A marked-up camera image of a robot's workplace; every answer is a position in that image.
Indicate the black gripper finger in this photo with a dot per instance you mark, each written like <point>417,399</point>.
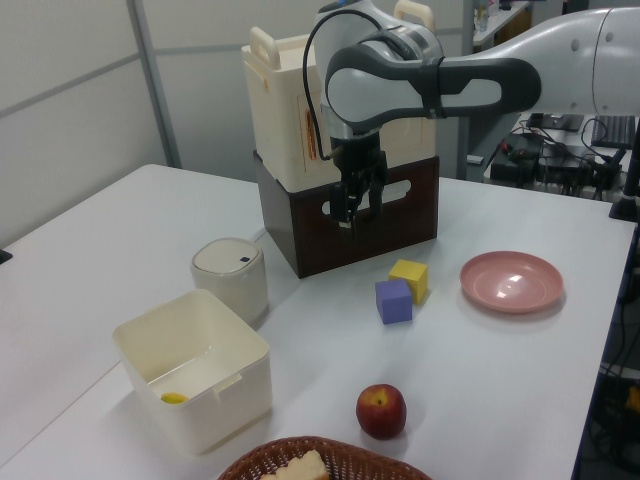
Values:
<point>342,204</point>
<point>376,196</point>

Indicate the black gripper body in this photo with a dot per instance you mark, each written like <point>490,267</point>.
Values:
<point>357,156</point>

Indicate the white grey Franka robot arm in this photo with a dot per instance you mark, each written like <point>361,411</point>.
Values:
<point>450,80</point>

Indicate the bread slice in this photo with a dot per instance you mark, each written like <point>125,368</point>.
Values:
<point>300,469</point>

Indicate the dark brown wooden crate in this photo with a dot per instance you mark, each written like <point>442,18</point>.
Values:
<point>310,235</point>

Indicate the yellow foam cube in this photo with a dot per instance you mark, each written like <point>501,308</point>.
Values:
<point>411,278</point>

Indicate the purple foam cube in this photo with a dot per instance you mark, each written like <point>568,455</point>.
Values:
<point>394,302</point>

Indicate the small white lidded bin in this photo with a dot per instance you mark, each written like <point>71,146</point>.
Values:
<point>231,280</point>

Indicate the pink plastic plate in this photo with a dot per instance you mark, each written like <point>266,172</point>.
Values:
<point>511,281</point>

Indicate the red peach fruit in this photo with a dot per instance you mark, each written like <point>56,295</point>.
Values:
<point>381,411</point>

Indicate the open cream plastic box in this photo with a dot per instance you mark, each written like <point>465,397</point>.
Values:
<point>200,370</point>

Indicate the brown wicker basket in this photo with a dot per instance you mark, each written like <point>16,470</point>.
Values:
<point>350,457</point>

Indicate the yellow item inside box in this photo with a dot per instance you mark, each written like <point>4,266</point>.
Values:
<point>174,398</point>

